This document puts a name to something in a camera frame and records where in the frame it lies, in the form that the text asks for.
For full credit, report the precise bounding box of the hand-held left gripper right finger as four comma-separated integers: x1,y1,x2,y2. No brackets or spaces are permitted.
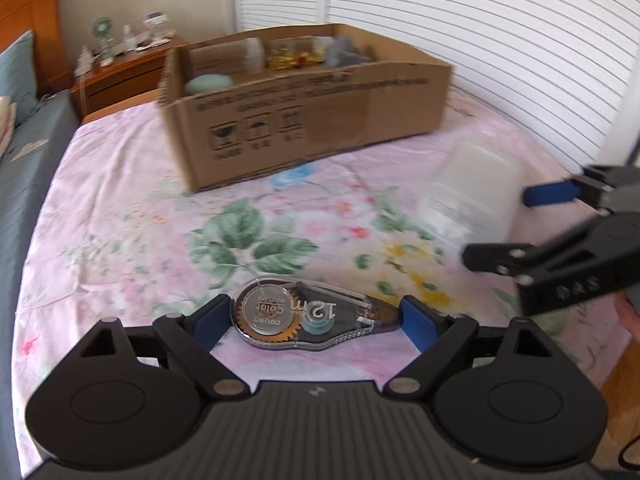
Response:
382,295,576,402

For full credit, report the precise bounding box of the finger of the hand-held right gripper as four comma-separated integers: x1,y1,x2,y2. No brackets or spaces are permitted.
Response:
522,164,622,209
461,214,609,279

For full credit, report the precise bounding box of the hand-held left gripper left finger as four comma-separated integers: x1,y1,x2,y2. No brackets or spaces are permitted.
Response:
75,294,248,401

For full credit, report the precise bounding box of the white translucent plastic container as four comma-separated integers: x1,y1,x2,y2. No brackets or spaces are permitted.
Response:
417,141,526,256

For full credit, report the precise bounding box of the clear correction tape dispenser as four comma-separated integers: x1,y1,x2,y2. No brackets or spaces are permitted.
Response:
230,276,401,352

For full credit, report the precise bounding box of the cardboard box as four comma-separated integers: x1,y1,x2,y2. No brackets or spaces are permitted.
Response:
157,23,453,193

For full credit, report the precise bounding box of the grey dog toy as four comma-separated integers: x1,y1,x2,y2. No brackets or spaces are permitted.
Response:
325,36,374,67

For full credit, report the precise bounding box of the pink floral bed sheet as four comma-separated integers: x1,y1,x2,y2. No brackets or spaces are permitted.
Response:
10,87,631,480

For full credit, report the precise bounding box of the blue bed sheet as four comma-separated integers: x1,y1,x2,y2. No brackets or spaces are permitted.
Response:
0,92,81,480

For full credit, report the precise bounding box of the pale green round object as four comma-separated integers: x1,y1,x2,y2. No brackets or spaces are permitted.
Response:
182,74,236,96

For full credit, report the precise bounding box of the wooden nightstand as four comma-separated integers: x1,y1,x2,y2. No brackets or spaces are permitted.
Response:
70,35,191,116

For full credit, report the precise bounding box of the empty clear plastic jar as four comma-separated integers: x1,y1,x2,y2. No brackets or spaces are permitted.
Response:
242,37,266,74

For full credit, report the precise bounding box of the yellow-red packaged item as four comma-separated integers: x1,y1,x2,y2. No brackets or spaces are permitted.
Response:
267,37,331,70

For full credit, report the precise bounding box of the small green desk fan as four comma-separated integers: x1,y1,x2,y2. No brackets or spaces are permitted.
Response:
90,16,115,66

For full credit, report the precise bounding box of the blue pillow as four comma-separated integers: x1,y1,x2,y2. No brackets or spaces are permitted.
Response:
0,30,41,128

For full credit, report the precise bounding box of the wooden headboard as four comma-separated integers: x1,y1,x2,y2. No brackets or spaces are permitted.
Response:
0,0,71,96

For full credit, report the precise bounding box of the wooden bed frame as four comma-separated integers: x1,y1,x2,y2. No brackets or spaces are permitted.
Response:
82,89,166,123

